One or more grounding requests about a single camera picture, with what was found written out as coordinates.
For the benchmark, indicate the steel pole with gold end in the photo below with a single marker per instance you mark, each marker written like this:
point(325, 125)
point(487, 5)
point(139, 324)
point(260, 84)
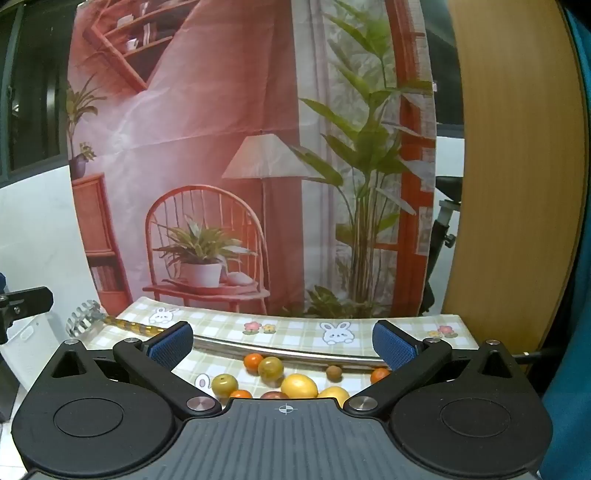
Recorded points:
point(258, 351)

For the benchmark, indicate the black metal stand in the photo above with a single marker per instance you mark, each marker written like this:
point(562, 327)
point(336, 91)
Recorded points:
point(441, 230)

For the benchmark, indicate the printed room scene backdrop cloth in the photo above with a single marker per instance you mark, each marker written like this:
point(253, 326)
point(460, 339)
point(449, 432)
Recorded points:
point(221, 152)

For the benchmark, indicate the green-brown plum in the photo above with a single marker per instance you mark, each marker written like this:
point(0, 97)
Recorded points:
point(270, 369)

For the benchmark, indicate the yellow-green round fruit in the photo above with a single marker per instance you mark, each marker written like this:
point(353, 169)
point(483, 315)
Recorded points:
point(225, 384)

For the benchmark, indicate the checked bunny print tablecloth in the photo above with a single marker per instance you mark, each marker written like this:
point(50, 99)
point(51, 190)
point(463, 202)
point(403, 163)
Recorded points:
point(295, 330)

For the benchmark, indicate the orange tangerine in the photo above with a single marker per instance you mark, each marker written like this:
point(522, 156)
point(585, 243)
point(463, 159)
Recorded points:
point(252, 362)
point(379, 376)
point(240, 394)

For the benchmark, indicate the red apple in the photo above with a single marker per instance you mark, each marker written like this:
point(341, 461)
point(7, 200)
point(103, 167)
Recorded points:
point(273, 395)

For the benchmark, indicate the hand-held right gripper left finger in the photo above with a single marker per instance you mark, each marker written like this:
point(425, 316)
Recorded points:
point(170, 345)

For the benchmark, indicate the large yellow lemon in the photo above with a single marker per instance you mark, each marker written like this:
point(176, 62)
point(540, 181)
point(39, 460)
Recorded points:
point(334, 395)

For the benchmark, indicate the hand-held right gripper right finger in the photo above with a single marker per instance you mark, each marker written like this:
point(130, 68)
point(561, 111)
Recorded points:
point(393, 346)

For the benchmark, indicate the teal cloth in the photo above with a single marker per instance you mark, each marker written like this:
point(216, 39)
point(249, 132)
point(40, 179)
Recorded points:
point(575, 323)

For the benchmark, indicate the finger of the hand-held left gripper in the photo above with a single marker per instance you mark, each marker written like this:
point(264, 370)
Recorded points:
point(30, 301)

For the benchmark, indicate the dark window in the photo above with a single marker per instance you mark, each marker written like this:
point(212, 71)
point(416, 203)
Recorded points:
point(32, 92)

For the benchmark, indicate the wooden board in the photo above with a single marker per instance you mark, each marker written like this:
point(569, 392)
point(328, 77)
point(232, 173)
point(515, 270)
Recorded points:
point(512, 184)

